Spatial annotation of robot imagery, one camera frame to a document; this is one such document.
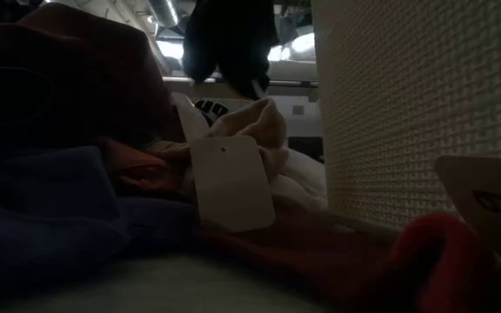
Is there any white printed sock label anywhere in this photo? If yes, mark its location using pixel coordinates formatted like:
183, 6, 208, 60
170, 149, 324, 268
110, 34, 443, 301
431, 154, 501, 275

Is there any purple garment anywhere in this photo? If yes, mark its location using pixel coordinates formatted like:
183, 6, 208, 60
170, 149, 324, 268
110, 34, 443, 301
0, 145, 197, 301

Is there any long horizontal light bar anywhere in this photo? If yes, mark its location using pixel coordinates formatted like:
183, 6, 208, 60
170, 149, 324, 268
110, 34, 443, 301
162, 76, 320, 86

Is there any bright ceiling light panel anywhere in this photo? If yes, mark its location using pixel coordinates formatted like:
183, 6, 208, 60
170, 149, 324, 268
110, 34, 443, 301
157, 39, 186, 61
267, 32, 317, 62

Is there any black garment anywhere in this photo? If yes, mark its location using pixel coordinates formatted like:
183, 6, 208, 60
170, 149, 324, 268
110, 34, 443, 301
183, 0, 280, 102

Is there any beige garment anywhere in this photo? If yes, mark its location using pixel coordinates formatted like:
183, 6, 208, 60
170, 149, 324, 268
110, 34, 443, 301
145, 97, 291, 205

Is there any salmon pink garment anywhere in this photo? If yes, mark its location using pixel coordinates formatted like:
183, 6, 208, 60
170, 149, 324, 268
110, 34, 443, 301
100, 137, 193, 199

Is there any dark red sock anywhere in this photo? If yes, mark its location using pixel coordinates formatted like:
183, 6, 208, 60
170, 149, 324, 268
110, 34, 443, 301
191, 195, 501, 313

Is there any white paper tag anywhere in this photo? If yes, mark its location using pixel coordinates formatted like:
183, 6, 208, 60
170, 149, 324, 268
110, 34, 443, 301
189, 135, 277, 234

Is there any maroon garment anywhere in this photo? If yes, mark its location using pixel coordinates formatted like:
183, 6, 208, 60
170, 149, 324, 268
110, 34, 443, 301
0, 3, 177, 149

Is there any narrow silver ventilation duct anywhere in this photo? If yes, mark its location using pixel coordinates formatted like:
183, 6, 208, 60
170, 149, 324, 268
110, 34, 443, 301
147, 0, 181, 28

